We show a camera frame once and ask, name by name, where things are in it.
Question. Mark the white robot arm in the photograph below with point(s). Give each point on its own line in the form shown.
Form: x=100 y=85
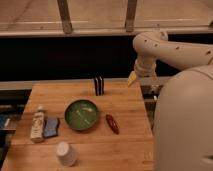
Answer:
x=183 y=122

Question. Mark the green bowl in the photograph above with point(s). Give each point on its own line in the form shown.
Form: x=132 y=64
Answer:
x=81 y=115

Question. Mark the metal frame post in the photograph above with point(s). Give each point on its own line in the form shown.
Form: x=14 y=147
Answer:
x=130 y=15
x=65 y=16

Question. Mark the right metal frame post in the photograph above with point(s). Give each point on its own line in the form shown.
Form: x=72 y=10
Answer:
x=130 y=15

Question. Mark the white tube bottle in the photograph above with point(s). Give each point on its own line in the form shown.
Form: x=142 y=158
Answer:
x=37 y=127

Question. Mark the black striped block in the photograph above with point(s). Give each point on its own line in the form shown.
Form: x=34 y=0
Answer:
x=99 y=86

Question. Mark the left metal frame post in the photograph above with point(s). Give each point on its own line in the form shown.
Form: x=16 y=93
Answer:
x=65 y=16

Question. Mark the red chili pepper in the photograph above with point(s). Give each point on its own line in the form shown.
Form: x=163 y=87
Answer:
x=112 y=123

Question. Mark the white gripper body yellow tag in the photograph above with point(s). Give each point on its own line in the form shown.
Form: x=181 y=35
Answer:
x=142 y=69

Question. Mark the white ceramic cup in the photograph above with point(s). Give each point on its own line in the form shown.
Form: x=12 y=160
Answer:
x=66 y=154

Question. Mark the wooden cutting board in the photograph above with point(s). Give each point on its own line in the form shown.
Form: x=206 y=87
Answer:
x=99 y=148

